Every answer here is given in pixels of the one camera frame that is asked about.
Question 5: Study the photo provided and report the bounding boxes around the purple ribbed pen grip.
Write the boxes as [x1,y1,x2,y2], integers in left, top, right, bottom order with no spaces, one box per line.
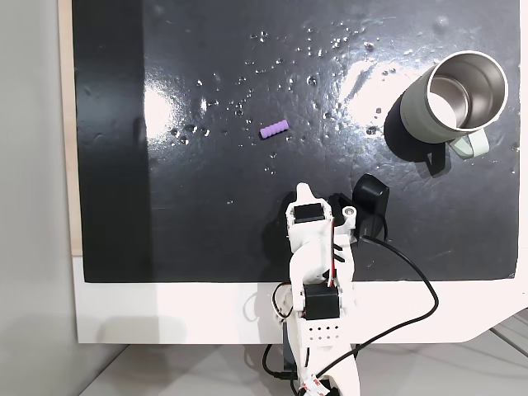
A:
[259,119,290,139]

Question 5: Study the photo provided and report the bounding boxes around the black glossy mat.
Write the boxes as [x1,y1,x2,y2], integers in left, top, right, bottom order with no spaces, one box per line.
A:
[72,0,521,284]

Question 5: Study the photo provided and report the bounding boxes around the light wooden board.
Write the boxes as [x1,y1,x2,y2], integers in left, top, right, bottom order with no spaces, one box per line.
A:
[57,0,84,257]

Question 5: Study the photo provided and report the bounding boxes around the black oval camera box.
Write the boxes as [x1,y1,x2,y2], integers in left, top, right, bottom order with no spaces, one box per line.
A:
[352,173,391,239]

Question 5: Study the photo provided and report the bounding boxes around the grey steel cup with handle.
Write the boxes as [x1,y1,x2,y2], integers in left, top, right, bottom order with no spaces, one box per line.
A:
[398,49,510,160]

